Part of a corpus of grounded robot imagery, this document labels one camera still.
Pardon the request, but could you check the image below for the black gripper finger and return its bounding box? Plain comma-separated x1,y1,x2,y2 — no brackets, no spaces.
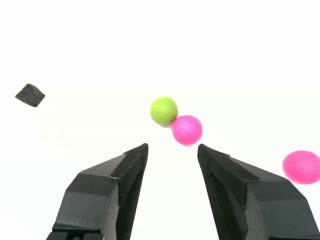
197,143,320,240
45,142,149,240

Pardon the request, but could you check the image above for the small black box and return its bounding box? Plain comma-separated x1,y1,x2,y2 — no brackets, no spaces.
14,83,46,108

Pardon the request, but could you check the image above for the pink ball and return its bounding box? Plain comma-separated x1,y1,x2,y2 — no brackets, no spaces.
282,150,320,185
171,114,203,147

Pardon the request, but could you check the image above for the green ball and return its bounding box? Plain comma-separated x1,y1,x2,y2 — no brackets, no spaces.
149,96,179,127

